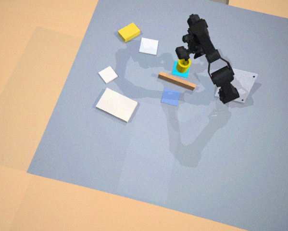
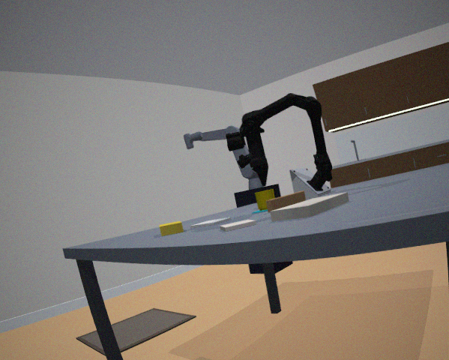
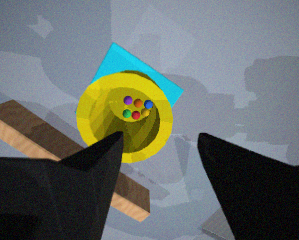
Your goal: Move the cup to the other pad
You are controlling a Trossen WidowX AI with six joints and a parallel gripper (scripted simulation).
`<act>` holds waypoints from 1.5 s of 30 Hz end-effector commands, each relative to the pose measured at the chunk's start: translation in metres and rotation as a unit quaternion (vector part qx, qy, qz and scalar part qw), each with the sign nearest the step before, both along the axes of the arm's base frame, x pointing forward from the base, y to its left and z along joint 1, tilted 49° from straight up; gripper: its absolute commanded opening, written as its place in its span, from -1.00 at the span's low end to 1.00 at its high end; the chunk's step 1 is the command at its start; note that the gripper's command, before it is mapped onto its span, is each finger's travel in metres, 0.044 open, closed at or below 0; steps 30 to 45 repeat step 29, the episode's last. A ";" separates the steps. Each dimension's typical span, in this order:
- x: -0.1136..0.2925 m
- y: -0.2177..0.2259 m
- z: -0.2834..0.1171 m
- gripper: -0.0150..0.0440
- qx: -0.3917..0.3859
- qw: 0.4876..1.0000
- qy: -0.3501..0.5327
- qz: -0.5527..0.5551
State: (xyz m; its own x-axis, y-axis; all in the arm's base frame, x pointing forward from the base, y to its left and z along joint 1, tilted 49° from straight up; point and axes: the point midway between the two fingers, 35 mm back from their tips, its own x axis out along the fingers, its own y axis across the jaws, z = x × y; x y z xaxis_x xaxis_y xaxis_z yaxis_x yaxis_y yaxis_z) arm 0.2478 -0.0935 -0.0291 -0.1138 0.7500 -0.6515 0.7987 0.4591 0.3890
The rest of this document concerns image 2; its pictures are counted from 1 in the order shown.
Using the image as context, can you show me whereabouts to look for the yellow rectangular block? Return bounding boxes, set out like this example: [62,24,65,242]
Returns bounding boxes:
[159,221,183,236]

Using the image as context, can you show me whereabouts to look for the tan wooden beam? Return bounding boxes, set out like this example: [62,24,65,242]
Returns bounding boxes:
[266,190,306,212]

